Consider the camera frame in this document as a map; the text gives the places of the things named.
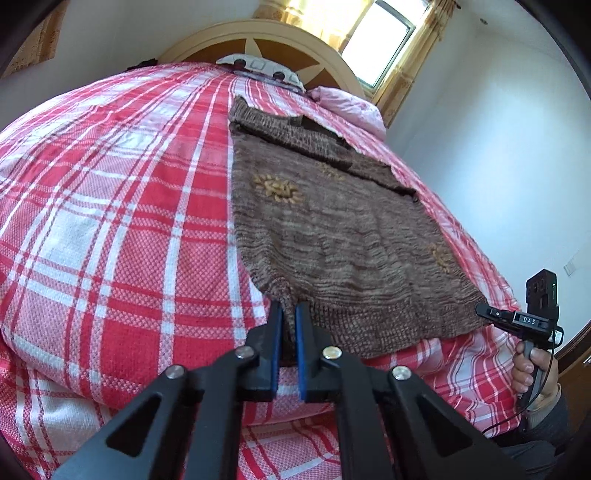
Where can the person's right forearm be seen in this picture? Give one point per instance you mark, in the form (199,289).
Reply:
(551,415)

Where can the cream wooden headboard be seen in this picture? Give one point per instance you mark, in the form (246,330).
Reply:
(217,39)

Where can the red plaid bed sheet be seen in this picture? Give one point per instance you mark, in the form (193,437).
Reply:
(115,207)

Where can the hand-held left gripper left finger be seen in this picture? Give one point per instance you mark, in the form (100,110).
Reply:
(276,344)

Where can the dark cloth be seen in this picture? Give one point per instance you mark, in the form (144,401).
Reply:
(145,62)

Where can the white wall socket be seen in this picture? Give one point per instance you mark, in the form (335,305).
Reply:
(571,265)

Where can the window behind headboard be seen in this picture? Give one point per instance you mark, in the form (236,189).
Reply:
(378,44)

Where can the person's right hand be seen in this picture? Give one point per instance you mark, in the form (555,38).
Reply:
(524,374)

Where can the brown wooden trim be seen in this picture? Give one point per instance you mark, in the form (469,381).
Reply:
(577,346)

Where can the brown knitted sweater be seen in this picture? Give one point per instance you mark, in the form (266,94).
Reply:
(332,230)

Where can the white patterned pillow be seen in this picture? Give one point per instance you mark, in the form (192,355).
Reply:
(258,64)

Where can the person's dark trousers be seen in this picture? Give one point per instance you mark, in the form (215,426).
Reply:
(521,454)

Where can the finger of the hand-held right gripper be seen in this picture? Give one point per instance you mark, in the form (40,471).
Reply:
(494,314)

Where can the pink pillow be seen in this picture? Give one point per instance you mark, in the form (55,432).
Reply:
(355,108)

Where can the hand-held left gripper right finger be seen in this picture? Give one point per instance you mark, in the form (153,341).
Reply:
(303,348)

